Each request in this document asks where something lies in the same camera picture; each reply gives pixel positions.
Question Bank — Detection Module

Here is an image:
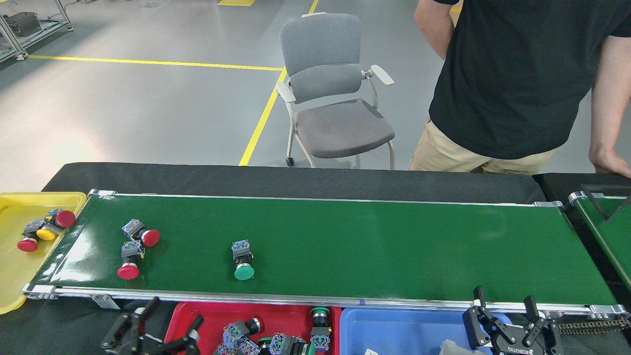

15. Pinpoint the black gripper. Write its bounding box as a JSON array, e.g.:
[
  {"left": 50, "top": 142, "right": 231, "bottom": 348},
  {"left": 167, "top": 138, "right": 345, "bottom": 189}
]
[
  {"left": 102, "top": 297, "right": 204, "bottom": 355},
  {"left": 462, "top": 286, "right": 558, "bottom": 355}
]

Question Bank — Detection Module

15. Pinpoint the red push button switch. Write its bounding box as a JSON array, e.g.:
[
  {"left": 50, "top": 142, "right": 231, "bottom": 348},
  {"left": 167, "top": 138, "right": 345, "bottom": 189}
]
[
  {"left": 122, "top": 218, "right": 161, "bottom": 248},
  {"left": 222, "top": 318, "right": 263, "bottom": 348},
  {"left": 117, "top": 240, "right": 145, "bottom": 281},
  {"left": 17, "top": 219, "right": 47, "bottom": 252},
  {"left": 45, "top": 208, "right": 77, "bottom": 228}
]

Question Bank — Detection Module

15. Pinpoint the blue plastic tray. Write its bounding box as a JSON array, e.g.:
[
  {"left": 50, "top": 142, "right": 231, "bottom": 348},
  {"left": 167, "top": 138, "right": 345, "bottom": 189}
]
[{"left": 339, "top": 307, "right": 513, "bottom": 355}]

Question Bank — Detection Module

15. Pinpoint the red plastic tray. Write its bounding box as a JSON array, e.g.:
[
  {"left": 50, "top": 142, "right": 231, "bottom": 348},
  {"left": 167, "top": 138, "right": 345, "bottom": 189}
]
[{"left": 164, "top": 302, "right": 342, "bottom": 355}]

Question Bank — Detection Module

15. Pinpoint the short green conveyor belt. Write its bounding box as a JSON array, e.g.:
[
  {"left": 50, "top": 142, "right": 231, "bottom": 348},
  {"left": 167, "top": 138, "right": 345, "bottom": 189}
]
[{"left": 568, "top": 185, "right": 631, "bottom": 291}]

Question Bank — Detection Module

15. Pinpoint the yellow plastic tray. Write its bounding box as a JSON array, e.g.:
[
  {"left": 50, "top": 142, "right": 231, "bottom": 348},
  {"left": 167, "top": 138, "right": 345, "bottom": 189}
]
[{"left": 0, "top": 192, "right": 88, "bottom": 315}]

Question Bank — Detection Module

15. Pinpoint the long green conveyor belt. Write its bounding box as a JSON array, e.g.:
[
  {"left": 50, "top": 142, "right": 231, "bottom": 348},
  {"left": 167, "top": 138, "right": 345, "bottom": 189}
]
[{"left": 21, "top": 189, "right": 631, "bottom": 319}]

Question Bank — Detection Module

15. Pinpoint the person's left hand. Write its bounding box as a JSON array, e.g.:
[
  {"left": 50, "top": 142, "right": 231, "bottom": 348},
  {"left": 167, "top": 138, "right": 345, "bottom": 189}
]
[{"left": 589, "top": 148, "right": 631, "bottom": 179}]

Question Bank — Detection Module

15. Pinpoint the person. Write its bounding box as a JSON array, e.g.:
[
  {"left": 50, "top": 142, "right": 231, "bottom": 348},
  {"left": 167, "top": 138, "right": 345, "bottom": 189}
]
[{"left": 408, "top": 0, "right": 631, "bottom": 179}]

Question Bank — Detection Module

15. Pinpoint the grey office chair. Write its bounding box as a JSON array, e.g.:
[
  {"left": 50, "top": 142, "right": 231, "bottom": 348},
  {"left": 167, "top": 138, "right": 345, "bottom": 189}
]
[{"left": 275, "top": 12, "right": 396, "bottom": 170}]

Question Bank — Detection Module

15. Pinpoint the black equipment case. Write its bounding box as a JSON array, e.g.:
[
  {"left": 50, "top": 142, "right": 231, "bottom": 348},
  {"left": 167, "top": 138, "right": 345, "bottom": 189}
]
[{"left": 2, "top": 12, "right": 42, "bottom": 36}]

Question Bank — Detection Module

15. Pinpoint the conveyor drive chain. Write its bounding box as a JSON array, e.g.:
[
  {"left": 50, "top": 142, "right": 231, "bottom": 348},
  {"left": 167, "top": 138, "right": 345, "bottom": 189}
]
[{"left": 547, "top": 316, "right": 631, "bottom": 336}]

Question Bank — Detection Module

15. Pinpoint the black guide frame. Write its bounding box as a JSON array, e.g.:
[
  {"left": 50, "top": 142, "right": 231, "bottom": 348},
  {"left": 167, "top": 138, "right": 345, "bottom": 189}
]
[{"left": 579, "top": 185, "right": 631, "bottom": 222}]

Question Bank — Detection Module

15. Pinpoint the metal rack frame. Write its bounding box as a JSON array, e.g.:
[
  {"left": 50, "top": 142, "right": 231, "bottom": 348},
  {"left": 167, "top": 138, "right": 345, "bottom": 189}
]
[{"left": 0, "top": 0, "right": 73, "bottom": 62}]

